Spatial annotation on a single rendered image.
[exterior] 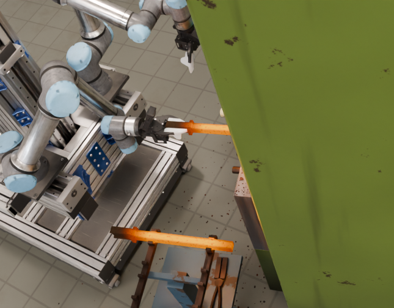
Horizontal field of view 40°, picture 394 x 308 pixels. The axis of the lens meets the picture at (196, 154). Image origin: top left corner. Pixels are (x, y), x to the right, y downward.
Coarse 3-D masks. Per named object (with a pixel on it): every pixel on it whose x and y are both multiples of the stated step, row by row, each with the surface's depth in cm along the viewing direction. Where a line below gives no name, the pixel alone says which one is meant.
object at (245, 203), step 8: (240, 168) 195; (240, 176) 193; (240, 184) 192; (240, 192) 190; (248, 192) 189; (240, 200) 192; (248, 200) 190; (240, 208) 197; (248, 208) 195; (248, 216) 201; (256, 216) 199; (248, 224) 206; (256, 224) 205; (248, 232) 212; (256, 232) 210; (256, 240) 217; (264, 240) 215; (256, 248) 224; (264, 248) 221
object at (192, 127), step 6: (192, 120) 200; (168, 126) 202; (174, 126) 201; (180, 126) 200; (186, 126) 200; (192, 126) 199; (198, 126) 199; (204, 126) 198; (210, 126) 197; (216, 126) 197; (222, 126) 196; (186, 132) 202; (192, 132) 200; (198, 132) 200; (204, 132) 199; (210, 132) 198; (216, 132) 196; (222, 132) 195; (228, 132) 194
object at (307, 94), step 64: (192, 0) 82; (256, 0) 79; (320, 0) 76; (384, 0) 73; (256, 64) 91; (320, 64) 87; (384, 64) 83; (256, 128) 106; (320, 128) 101; (384, 128) 96; (256, 192) 128; (320, 192) 120; (384, 192) 114; (320, 256) 149; (384, 256) 139
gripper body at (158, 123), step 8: (136, 120) 207; (144, 120) 211; (152, 120) 205; (160, 120) 205; (136, 128) 206; (152, 128) 203; (160, 128) 202; (144, 136) 211; (152, 136) 206; (160, 136) 206; (168, 136) 208
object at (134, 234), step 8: (112, 232) 189; (120, 232) 188; (128, 232) 188; (136, 232) 188; (144, 232) 187; (152, 232) 187; (136, 240) 189; (144, 240) 187; (152, 240) 186; (160, 240) 184; (168, 240) 183; (176, 240) 182; (184, 240) 182; (192, 240) 181; (200, 240) 180; (208, 240) 179; (216, 240) 179; (224, 240) 178; (216, 248) 178; (224, 248) 176; (232, 248) 177
